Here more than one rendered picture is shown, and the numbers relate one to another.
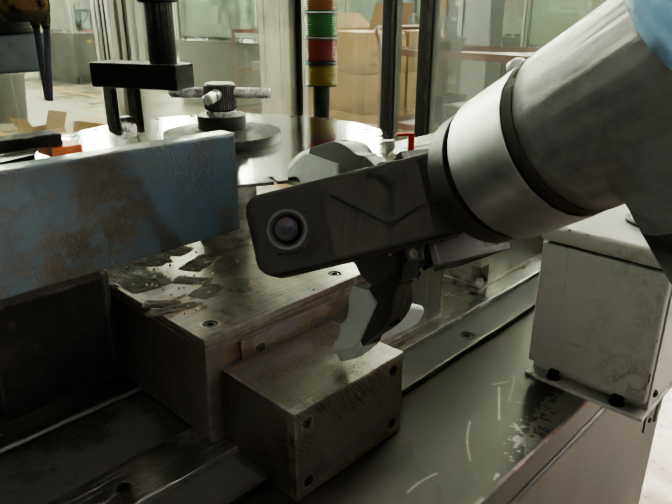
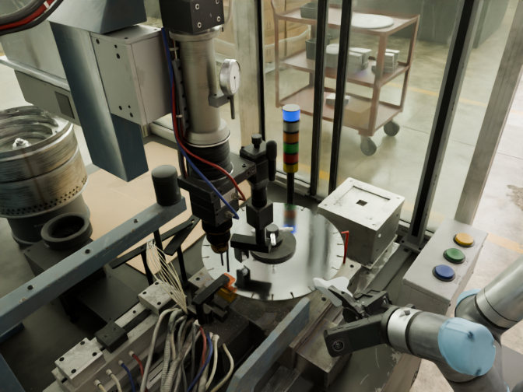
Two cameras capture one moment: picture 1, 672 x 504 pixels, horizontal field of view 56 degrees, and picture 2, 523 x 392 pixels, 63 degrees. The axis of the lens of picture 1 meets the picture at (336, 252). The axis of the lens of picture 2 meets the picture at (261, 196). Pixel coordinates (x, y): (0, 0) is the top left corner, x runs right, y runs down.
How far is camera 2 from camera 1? 0.61 m
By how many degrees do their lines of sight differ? 15
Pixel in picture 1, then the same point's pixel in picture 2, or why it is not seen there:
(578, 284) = (415, 299)
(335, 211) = (352, 338)
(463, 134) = (393, 333)
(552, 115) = (419, 349)
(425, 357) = not seen: hidden behind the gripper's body
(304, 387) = (327, 358)
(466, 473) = (378, 373)
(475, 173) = (397, 344)
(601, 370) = not seen: hidden behind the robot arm
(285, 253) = (338, 351)
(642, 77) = (440, 358)
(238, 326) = (300, 337)
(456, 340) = not seen: hidden behind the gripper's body
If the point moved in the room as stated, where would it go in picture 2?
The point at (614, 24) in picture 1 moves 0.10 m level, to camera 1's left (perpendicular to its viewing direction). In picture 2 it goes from (435, 342) to (370, 350)
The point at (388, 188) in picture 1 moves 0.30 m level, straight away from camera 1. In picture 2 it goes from (367, 331) to (339, 224)
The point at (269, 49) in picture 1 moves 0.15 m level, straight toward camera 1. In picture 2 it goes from (245, 113) to (253, 132)
